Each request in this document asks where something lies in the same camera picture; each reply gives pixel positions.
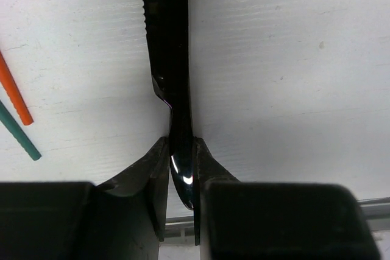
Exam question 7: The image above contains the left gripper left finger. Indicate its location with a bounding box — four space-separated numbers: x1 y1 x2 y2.
1 137 169 259

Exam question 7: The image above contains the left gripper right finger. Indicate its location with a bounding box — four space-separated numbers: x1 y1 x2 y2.
193 138 381 259

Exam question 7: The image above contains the black table knife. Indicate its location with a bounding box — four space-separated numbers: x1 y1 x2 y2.
143 0 194 209

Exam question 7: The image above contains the inner green chopstick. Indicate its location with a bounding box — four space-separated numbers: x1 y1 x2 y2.
0 102 41 161

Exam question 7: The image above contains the steep orange chopstick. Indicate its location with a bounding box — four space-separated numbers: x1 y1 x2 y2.
1 54 34 125

